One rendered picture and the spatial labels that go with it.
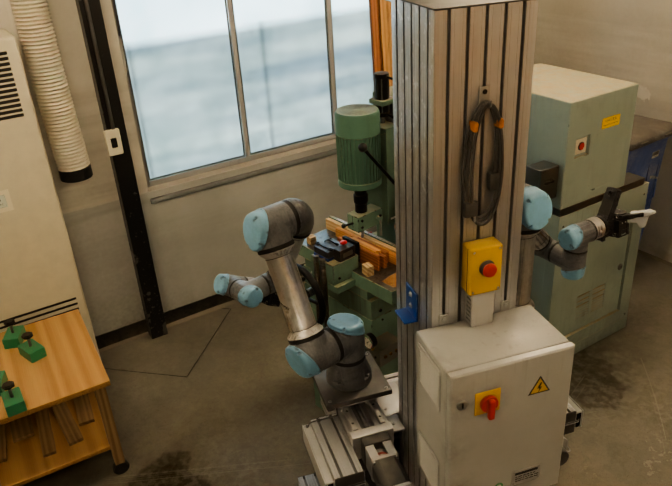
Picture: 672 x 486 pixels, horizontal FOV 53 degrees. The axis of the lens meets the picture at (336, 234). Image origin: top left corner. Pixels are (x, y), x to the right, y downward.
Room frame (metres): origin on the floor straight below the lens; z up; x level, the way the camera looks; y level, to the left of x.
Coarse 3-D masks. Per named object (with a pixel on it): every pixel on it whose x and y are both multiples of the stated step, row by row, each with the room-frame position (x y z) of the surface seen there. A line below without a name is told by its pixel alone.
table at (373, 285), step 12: (324, 240) 2.63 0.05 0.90; (300, 252) 2.61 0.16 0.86; (312, 252) 2.54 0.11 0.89; (360, 264) 2.39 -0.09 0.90; (360, 276) 2.30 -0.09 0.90; (372, 276) 2.29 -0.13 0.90; (384, 276) 2.29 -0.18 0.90; (336, 288) 2.27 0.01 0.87; (348, 288) 2.31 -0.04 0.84; (372, 288) 2.25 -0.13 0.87; (384, 288) 2.20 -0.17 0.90; (396, 288) 2.19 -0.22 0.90; (384, 300) 2.20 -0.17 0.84; (396, 300) 2.18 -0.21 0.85
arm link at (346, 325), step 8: (328, 320) 1.78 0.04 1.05; (336, 320) 1.78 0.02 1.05; (344, 320) 1.78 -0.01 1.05; (352, 320) 1.79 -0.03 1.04; (360, 320) 1.79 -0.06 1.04; (328, 328) 1.76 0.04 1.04; (336, 328) 1.74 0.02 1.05; (344, 328) 1.74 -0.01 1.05; (352, 328) 1.74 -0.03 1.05; (360, 328) 1.75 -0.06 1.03; (336, 336) 1.72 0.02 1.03; (344, 336) 1.73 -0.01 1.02; (352, 336) 1.73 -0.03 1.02; (360, 336) 1.75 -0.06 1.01; (344, 344) 1.71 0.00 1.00; (352, 344) 1.73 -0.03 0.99; (360, 344) 1.75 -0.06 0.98; (344, 352) 1.71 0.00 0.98; (352, 352) 1.73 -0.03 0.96; (360, 352) 1.75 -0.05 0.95; (344, 360) 1.73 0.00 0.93; (352, 360) 1.73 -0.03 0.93
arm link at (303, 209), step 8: (288, 200) 1.89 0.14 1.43; (296, 200) 1.89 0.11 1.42; (296, 208) 1.86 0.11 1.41; (304, 208) 1.87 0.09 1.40; (304, 216) 1.86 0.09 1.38; (312, 216) 1.90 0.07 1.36; (304, 224) 1.85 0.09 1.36; (312, 224) 1.90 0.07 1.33; (304, 232) 1.89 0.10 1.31; (296, 240) 1.93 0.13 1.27; (296, 248) 1.95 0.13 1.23; (296, 256) 1.99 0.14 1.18; (272, 280) 2.03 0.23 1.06; (272, 288) 2.03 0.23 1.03
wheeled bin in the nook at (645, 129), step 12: (636, 120) 3.78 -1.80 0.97; (648, 120) 3.76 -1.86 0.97; (660, 120) 3.77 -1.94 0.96; (636, 132) 3.58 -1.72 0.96; (648, 132) 3.59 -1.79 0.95; (660, 132) 3.61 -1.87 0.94; (636, 144) 3.46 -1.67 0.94; (648, 144) 3.55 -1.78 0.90; (660, 144) 3.67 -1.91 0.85; (636, 156) 3.55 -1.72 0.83; (648, 156) 3.62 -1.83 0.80; (660, 156) 3.70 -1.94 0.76; (636, 168) 3.57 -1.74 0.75; (648, 168) 3.65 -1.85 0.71; (648, 180) 3.67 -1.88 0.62; (648, 192) 3.70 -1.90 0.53; (648, 204) 3.72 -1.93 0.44
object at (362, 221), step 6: (372, 204) 2.60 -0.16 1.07; (354, 210) 2.55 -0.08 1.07; (372, 210) 2.54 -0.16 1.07; (378, 210) 2.55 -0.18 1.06; (348, 216) 2.52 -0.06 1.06; (354, 216) 2.50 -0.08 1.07; (360, 216) 2.49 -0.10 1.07; (366, 216) 2.51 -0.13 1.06; (372, 216) 2.53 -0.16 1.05; (348, 222) 2.53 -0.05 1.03; (354, 222) 2.50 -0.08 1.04; (360, 222) 2.49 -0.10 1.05; (366, 222) 2.51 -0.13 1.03; (372, 222) 2.53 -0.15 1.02; (378, 222) 2.55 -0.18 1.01; (354, 228) 2.50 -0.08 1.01; (360, 228) 2.48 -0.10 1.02; (366, 228) 2.51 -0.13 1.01
